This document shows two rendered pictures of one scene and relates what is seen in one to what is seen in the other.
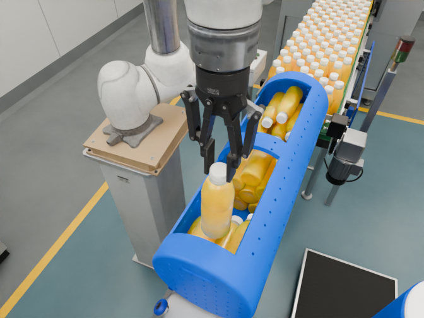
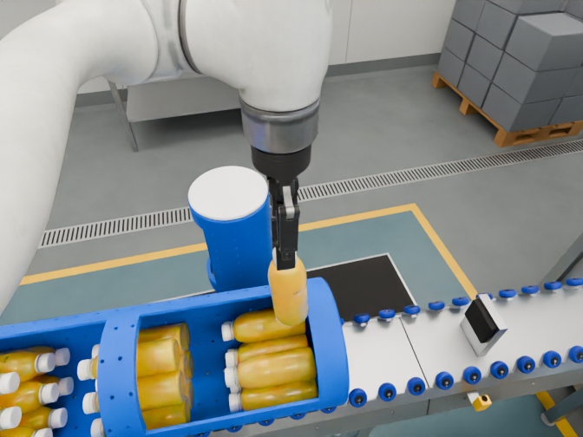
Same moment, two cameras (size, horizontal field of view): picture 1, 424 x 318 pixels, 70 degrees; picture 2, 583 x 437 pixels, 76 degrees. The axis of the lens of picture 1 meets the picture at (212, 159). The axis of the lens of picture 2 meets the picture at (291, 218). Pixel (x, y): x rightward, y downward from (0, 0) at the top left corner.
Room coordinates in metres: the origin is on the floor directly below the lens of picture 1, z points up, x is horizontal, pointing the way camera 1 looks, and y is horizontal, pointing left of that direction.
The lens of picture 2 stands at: (0.59, 0.31, 1.92)
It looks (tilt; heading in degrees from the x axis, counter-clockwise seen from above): 46 degrees down; 234
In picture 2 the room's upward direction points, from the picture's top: straight up
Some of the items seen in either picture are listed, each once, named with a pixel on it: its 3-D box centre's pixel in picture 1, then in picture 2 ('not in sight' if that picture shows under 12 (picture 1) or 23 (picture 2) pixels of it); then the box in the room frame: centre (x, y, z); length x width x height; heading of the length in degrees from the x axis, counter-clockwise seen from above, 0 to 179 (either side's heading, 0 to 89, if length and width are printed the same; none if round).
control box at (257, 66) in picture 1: (250, 66); not in sight; (1.42, -0.20, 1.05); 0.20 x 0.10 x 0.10; 154
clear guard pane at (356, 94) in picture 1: (352, 105); not in sight; (1.56, -0.89, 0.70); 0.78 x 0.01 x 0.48; 154
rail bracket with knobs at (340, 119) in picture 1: (335, 127); not in sight; (1.06, -0.57, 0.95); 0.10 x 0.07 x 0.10; 64
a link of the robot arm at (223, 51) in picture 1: (223, 38); (280, 115); (0.37, -0.01, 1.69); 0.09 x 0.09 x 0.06
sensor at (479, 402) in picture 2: not in sight; (475, 391); (0.01, 0.31, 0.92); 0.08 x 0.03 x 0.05; 64
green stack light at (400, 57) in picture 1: (400, 53); not in sight; (1.29, -0.86, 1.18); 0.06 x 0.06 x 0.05
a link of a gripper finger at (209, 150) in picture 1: (209, 156); (285, 253); (0.38, 0.00, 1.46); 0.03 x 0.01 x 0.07; 154
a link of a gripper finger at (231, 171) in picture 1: (231, 164); (280, 232); (0.36, -0.04, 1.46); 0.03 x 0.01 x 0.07; 154
